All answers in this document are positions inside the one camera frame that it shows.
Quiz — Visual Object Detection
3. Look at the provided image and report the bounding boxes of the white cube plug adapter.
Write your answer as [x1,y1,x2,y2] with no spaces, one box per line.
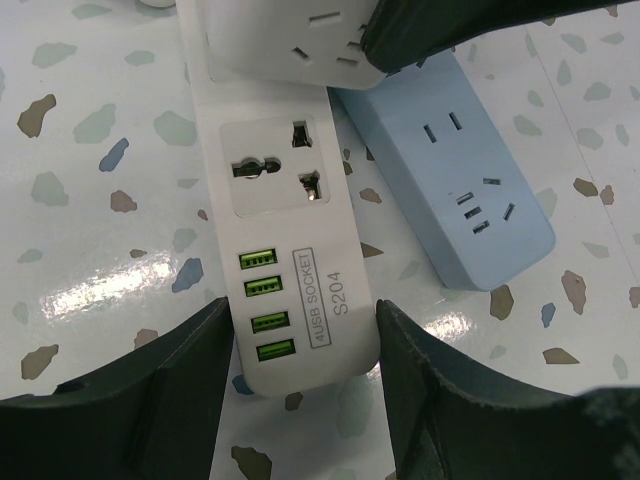
[176,0,385,90]

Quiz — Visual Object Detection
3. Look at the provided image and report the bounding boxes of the blue power strip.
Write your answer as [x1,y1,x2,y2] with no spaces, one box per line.
[336,51,555,291]

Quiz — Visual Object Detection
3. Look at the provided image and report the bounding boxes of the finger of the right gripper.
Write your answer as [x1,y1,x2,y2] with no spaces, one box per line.
[360,0,614,74]

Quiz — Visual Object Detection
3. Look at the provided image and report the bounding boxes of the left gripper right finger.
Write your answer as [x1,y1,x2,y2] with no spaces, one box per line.
[376,300,639,479]

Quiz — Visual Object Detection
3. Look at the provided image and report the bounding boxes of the white power strip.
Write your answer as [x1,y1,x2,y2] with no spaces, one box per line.
[177,1,380,397]

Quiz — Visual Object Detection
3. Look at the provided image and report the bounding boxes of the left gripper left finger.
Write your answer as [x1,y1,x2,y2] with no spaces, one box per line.
[1,298,233,479]

